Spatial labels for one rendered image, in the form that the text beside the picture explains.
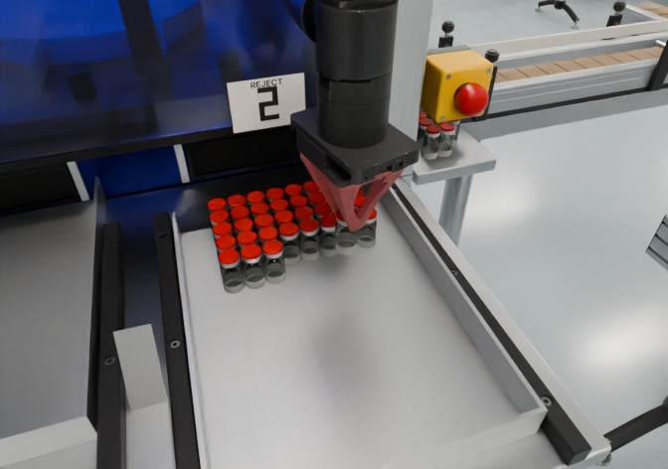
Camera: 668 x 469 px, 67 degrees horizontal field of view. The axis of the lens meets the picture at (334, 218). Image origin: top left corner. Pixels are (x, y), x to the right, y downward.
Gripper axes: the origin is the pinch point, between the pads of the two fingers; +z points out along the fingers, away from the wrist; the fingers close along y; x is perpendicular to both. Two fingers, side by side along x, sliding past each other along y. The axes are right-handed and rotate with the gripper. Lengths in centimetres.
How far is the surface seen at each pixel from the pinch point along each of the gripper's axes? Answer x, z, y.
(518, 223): -123, 100, 58
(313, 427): 11.1, 9.6, -11.5
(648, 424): -77, 87, -20
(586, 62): -63, 6, 18
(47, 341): 28.0, 9.8, 9.5
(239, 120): 2.7, -2.2, 18.2
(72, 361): 26.5, 9.8, 5.9
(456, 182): -40, 26, 23
